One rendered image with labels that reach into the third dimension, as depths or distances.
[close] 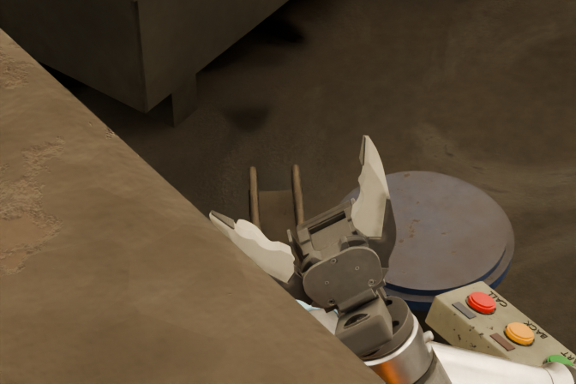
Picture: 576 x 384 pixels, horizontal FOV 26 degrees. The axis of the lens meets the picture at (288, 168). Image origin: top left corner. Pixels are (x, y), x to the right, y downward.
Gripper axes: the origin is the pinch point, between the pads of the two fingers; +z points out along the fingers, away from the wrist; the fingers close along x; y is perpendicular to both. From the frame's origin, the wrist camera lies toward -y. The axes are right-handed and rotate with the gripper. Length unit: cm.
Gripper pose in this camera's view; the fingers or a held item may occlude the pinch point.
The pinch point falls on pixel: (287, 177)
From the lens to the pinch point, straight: 106.6
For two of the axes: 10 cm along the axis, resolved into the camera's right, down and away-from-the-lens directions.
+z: -4.4, -7.8, -4.5
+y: -1.1, -4.5, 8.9
